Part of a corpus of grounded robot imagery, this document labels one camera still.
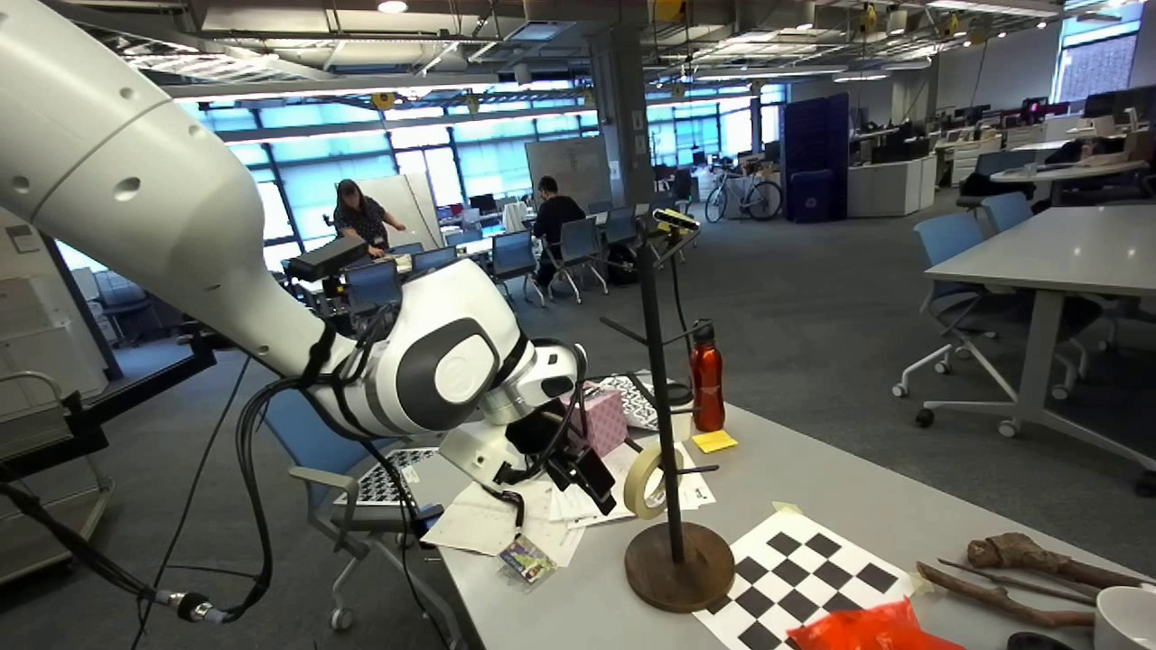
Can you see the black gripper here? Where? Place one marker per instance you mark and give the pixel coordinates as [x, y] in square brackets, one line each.
[545, 430]

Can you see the beige masking tape roll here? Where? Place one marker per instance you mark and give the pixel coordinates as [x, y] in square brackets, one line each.
[640, 482]

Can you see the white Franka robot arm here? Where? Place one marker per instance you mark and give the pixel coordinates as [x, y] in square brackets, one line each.
[145, 182]

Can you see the pink tissue box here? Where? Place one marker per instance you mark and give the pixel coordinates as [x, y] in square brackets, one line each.
[606, 422]

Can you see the tag marker sheet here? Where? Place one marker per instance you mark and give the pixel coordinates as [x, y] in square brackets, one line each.
[634, 398]

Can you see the white paper sheets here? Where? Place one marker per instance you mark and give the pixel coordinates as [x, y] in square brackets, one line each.
[481, 524]

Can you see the wooden stand with black pole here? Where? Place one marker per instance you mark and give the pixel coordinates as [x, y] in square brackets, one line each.
[674, 561]

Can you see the yellow sticky note pad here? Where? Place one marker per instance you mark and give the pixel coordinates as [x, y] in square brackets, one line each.
[712, 443]

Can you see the red water bottle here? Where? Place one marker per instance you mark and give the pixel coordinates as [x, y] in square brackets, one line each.
[706, 380]

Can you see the checker pattern board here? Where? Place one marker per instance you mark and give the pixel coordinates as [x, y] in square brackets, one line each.
[381, 490]

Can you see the black white checkerboard sheet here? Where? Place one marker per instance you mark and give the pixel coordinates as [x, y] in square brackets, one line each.
[801, 578]

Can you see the seated person in black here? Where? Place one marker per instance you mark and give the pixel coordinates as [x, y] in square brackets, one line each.
[554, 223]

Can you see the blue office chair with armrests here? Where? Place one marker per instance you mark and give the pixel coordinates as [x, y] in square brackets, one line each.
[300, 439]

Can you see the bicycle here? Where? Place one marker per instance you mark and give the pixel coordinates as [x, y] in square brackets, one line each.
[747, 193]

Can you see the orange plastic bag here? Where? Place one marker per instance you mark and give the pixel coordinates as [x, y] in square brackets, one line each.
[871, 630]

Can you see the long-haired person in dark top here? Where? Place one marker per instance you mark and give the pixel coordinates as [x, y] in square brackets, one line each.
[362, 217]

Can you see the dark blue cabinet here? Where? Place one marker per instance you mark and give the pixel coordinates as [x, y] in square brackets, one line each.
[818, 157]

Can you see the blue swivel chair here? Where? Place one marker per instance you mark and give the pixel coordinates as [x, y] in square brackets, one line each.
[959, 258]

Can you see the thin brown wooden stick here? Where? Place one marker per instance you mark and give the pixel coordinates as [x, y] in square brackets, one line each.
[1000, 596]

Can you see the thick brown wooden stick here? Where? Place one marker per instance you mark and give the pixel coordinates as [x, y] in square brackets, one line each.
[1036, 559]

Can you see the grey office table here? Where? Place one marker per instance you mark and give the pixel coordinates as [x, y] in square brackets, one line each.
[1059, 256]

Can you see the white cup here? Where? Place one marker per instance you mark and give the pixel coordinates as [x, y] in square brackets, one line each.
[1128, 618]

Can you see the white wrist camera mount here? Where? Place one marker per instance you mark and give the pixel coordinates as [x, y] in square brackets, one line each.
[476, 452]

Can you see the camera on black gooseneck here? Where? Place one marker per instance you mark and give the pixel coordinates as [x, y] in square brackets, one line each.
[674, 228]

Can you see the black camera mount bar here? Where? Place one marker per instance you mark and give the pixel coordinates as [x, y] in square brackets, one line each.
[75, 417]

